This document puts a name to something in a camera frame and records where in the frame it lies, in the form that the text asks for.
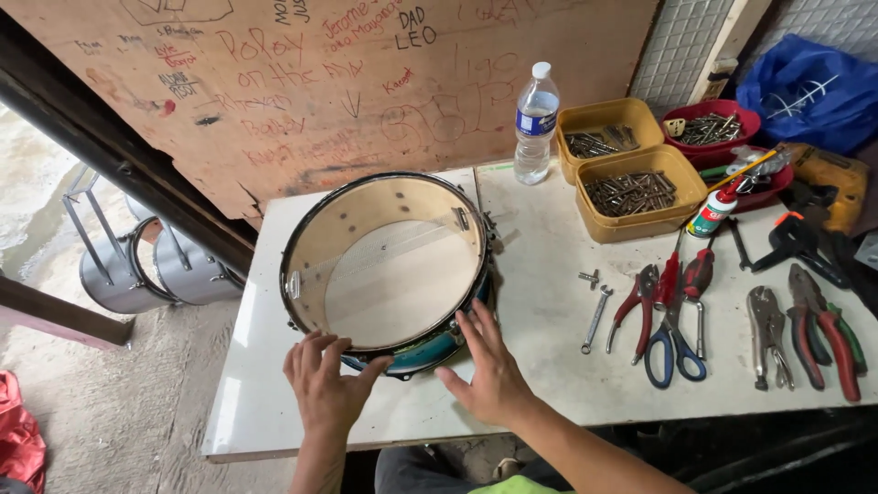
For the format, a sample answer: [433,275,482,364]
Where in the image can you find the brown wooden beam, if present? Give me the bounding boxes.
[0,273,136,352]

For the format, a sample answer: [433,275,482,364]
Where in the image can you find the person's left hand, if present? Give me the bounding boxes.
[283,329,395,440]

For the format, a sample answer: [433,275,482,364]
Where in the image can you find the red black handled pliers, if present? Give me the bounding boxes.
[786,263,862,403]

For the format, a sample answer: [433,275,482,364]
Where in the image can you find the pile of dark drum rods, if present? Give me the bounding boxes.
[565,124,642,159]

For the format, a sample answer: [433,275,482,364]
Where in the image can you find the person's dark trousers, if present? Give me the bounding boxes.
[374,445,577,494]

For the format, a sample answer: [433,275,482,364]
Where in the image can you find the red bowl with mixed parts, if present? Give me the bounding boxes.
[689,145,795,214]

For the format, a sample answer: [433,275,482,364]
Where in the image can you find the white spray can red cap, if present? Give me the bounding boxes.
[686,178,746,240]

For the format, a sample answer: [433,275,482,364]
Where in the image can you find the large yellow plastic tub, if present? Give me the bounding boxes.
[575,144,709,245]

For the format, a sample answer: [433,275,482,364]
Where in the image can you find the silver locking pliers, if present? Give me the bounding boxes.
[746,285,796,392]

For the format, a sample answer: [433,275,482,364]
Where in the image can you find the blue plastic bag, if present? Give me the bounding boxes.
[736,33,878,156]

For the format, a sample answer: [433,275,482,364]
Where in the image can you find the green handled pliers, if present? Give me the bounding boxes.
[805,302,869,376]

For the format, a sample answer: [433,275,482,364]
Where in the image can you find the red handled long-nose pliers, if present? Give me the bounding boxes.
[605,264,660,366]

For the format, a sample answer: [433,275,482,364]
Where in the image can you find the person's neon green shirt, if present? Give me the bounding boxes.
[469,475,558,494]

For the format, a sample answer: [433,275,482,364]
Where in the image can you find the small yellow plastic tub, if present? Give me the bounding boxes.
[556,97,665,185]

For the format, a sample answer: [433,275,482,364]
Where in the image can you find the grey drums with metal stand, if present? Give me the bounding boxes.
[61,163,248,316]

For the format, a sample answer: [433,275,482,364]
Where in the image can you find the blue snare drum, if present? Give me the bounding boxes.
[279,171,502,382]

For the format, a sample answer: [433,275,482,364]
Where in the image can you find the red plastic bag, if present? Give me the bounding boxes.
[0,370,48,494]

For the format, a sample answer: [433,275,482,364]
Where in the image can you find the person's right hand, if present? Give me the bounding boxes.
[434,298,539,430]

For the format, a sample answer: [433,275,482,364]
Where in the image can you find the black clamp orange trigger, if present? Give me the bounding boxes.
[750,210,853,290]

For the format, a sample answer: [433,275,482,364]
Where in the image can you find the scribbled plywood board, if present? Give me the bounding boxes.
[0,0,663,222]

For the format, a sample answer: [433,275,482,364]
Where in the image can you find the blue handled scissors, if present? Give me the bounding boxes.
[643,291,708,391]

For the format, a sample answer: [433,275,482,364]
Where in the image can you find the silver combination wrench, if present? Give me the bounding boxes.
[580,285,614,355]

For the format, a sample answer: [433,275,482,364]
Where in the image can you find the yellow power drill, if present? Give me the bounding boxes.
[781,142,871,236]

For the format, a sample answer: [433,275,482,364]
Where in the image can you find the heap of long drum rods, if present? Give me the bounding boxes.
[584,170,679,218]

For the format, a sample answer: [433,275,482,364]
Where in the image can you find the pile of silver screws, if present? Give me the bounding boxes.
[672,113,743,146]

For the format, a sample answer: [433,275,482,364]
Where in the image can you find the clear plastic water bottle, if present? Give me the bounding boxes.
[513,62,561,186]

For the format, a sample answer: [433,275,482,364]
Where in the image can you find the red black handled screwdriver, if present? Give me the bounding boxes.
[682,236,718,362]

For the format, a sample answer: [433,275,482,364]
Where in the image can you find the yellow stick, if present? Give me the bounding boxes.
[707,149,780,193]

